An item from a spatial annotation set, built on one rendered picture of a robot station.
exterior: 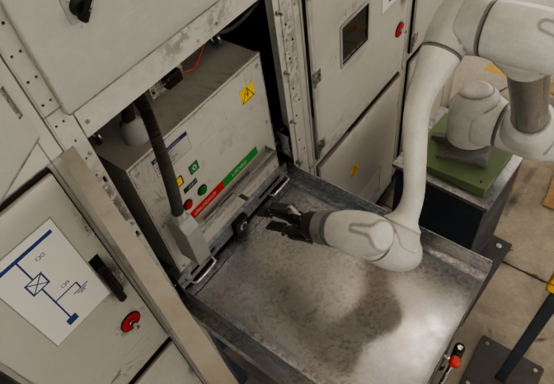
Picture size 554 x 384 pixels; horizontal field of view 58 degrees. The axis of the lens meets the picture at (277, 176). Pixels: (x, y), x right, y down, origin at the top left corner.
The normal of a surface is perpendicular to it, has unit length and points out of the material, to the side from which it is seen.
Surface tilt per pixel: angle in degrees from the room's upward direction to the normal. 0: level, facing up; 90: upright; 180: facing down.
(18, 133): 90
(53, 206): 90
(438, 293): 0
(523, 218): 0
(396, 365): 0
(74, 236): 90
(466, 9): 31
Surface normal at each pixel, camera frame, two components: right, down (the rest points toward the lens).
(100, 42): 0.80, 0.40
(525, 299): -0.11, -0.63
